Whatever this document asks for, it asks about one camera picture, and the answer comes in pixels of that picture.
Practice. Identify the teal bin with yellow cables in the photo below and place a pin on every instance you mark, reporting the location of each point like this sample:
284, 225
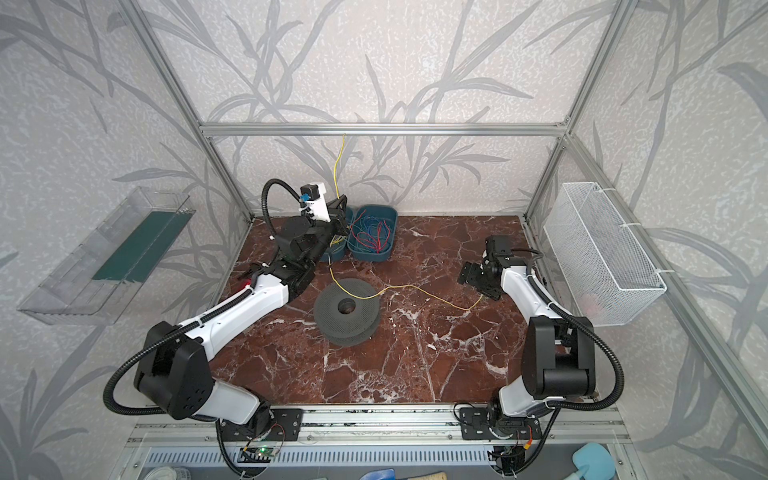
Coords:
336, 250

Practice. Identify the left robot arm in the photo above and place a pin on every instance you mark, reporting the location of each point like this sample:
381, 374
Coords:
171, 374

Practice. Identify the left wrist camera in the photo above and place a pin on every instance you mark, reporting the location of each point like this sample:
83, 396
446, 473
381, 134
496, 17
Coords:
312, 201

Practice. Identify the white wire mesh basket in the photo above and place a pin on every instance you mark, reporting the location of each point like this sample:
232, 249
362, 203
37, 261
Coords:
610, 276

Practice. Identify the teal bin with red cables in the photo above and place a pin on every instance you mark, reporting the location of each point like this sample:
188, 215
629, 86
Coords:
372, 233

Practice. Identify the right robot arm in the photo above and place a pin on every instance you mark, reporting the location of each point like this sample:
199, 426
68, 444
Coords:
558, 368

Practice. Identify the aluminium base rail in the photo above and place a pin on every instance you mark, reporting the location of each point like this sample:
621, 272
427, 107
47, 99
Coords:
433, 424

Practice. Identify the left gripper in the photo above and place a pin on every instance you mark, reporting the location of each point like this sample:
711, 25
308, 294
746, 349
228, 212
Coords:
335, 219

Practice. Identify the light blue plastic object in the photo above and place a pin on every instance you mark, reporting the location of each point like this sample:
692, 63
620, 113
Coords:
592, 462

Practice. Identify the clear plastic wall shelf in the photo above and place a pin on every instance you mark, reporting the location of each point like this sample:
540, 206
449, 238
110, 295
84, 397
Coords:
95, 283

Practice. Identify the green circuit board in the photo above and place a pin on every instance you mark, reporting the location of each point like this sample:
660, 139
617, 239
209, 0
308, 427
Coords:
252, 455

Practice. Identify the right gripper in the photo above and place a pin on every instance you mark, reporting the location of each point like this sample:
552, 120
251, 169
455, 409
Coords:
477, 279

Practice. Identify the dark grey foam spool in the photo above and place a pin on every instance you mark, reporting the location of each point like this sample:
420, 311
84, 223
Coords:
349, 314

